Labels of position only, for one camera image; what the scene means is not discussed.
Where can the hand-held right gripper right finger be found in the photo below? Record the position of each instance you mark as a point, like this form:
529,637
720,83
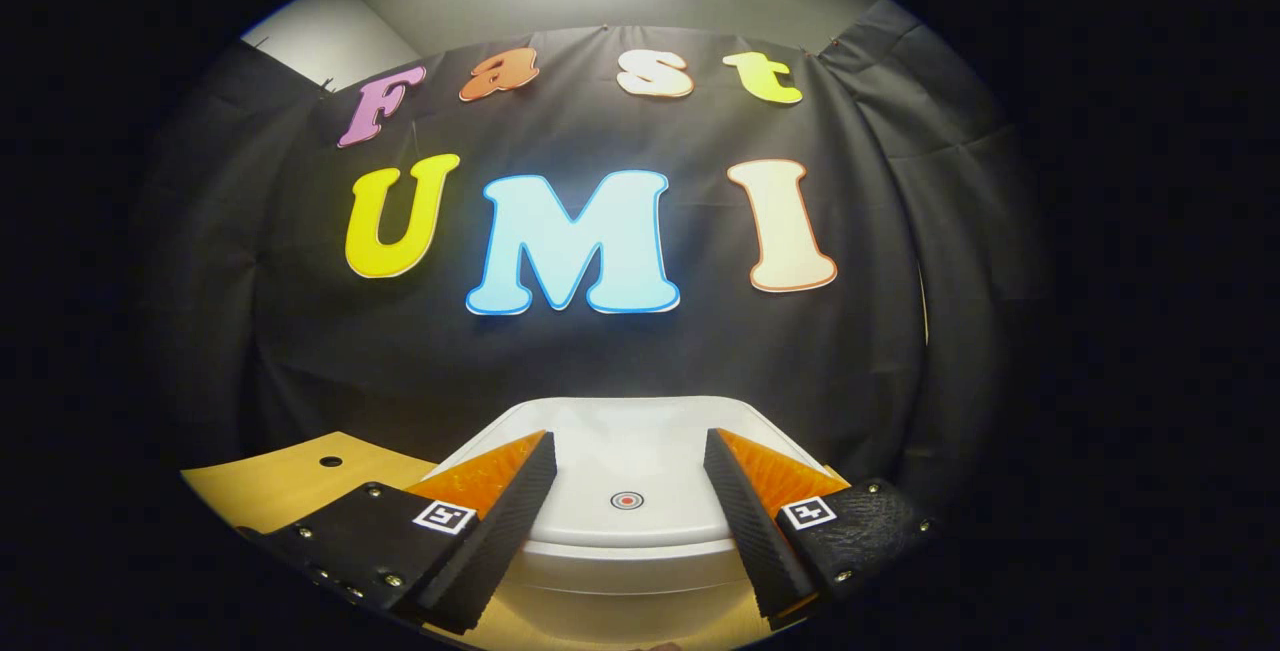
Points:
750,536

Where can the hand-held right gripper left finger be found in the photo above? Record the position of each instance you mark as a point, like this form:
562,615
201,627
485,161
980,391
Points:
495,541

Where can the white desktop garbage bin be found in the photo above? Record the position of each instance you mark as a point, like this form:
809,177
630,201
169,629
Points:
630,441

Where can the wooden desktop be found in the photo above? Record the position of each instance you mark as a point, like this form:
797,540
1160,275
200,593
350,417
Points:
280,486

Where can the black backdrop cloth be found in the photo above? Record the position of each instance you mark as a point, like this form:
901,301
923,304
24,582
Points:
300,331

